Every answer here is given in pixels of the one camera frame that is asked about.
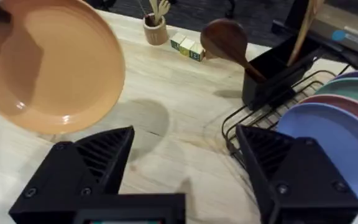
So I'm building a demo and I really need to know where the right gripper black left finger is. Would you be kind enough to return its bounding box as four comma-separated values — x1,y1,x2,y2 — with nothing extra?
8,125,135,224

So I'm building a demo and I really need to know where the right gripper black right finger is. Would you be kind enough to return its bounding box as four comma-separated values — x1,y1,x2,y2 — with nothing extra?
235,124,358,224

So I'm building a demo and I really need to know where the orange plate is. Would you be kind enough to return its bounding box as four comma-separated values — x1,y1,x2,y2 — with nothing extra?
0,0,126,135

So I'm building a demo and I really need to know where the blue plate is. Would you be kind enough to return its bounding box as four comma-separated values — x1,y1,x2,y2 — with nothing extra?
276,102,358,202

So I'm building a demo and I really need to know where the pink plate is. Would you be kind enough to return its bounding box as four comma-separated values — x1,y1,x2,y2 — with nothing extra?
300,93,358,133

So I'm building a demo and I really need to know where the green plate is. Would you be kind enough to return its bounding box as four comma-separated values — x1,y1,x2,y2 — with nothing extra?
314,77,358,112

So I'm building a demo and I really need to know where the black cutlery caddy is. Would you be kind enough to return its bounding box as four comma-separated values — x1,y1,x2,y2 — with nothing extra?
241,35,323,111

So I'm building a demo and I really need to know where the pale wooden spatula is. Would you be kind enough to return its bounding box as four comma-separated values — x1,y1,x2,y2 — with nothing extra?
287,0,326,68

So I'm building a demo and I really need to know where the grey box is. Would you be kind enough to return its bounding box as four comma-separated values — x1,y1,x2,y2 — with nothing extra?
308,2,358,53

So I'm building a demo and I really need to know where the dark wooden spoon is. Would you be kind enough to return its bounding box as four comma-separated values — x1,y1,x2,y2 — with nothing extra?
200,18,267,83

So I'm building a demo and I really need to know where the pale wooden spoon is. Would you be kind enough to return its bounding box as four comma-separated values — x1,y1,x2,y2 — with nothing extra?
149,0,160,25

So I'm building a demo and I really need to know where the wooden utensil cup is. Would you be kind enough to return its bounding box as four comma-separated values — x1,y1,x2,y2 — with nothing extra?
142,13,170,46

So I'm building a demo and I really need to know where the pale wooden fork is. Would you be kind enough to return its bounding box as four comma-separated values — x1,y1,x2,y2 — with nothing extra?
157,0,172,20

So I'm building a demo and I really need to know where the black wire dish rack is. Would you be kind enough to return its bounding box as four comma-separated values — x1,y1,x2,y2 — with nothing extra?
221,63,354,170

